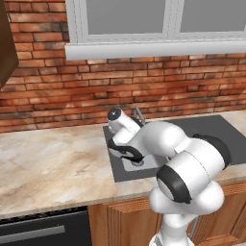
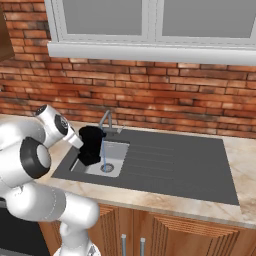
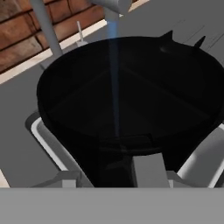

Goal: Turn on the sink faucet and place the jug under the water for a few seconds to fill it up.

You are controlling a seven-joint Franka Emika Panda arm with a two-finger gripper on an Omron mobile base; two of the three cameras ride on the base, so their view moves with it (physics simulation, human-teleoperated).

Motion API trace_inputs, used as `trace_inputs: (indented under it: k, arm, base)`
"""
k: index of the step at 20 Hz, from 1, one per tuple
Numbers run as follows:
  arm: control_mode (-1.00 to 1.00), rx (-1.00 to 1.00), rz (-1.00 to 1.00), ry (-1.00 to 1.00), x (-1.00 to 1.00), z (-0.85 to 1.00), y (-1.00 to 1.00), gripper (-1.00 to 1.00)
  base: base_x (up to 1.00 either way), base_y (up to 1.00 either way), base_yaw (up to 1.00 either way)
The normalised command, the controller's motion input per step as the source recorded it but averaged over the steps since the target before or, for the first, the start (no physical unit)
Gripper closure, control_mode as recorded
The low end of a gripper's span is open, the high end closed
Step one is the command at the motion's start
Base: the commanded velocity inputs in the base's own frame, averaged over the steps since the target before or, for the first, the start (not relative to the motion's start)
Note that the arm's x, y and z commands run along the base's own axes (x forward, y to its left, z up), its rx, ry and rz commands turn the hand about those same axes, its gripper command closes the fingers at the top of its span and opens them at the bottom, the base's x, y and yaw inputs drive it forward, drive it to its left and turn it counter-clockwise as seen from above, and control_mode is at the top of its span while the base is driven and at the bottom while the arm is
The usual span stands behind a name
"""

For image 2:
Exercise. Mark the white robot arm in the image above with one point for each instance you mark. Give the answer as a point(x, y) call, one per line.
point(36, 200)

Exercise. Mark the black appliance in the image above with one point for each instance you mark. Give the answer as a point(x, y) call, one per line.
point(18, 236)

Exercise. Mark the wooden cupboard door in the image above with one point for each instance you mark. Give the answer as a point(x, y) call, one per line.
point(113, 230)
point(193, 236)

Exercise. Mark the white framed window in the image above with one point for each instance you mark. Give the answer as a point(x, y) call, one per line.
point(150, 20)

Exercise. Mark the grey metal faucet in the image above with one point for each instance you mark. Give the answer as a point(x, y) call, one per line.
point(106, 117)

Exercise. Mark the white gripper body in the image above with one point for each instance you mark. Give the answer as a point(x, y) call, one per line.
point(75, 138)

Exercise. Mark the brown wall cupboard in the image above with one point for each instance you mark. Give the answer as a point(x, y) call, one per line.
point(5, 36)

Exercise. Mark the dark grey sink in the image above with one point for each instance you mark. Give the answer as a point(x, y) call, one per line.
point(173, 166)

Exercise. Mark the blue water stream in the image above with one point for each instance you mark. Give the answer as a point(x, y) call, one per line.
point(104, 156)

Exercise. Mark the black jug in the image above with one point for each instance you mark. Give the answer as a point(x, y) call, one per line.
point(90, 146)

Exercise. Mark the white window sill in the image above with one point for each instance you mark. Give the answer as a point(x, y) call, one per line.
point(150, 53)

